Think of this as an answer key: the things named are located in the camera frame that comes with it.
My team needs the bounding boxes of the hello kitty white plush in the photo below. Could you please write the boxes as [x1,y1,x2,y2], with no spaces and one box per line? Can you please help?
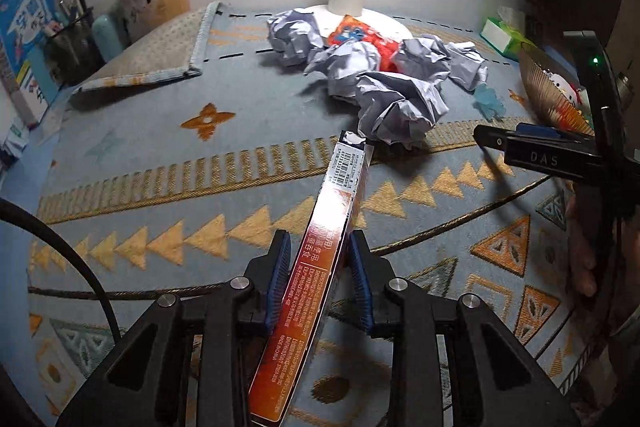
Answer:
[548,72,580,107]

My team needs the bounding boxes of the long red cardboard box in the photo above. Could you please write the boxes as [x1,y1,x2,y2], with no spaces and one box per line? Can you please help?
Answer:
[248,131,373,426]

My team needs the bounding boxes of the paper pile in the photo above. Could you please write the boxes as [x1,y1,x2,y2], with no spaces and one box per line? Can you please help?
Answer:
[267,9,488,148]

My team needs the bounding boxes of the orange snack packet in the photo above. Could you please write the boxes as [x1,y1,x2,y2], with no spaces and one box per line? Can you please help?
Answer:
[328,15,399,72]

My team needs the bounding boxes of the person's right hand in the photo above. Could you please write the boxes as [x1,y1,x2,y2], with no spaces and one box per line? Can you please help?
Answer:
[565,195,597,297]

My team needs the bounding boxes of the woven golden basket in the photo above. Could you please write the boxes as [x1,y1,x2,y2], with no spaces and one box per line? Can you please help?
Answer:
[518,43,594,136]

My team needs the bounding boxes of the patterned blue woven mat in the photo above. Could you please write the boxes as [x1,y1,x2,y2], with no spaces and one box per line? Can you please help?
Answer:
[27,1,597,427]

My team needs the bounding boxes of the green tissue box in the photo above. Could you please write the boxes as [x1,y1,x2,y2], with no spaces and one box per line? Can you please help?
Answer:
[480,6,532,61]

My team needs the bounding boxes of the mint green case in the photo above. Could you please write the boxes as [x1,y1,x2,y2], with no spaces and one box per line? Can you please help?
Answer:
[91,14,125,63]

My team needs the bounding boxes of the black mesh pen cup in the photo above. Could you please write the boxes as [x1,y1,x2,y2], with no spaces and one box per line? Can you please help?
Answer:
[43,9,105,87]

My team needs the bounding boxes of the blue study book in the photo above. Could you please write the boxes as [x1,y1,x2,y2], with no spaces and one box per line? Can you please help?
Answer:
[1,0,58,128]

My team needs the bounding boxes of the black cable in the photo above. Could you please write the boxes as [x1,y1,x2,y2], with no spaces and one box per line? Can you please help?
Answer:
[0,197,123,346]

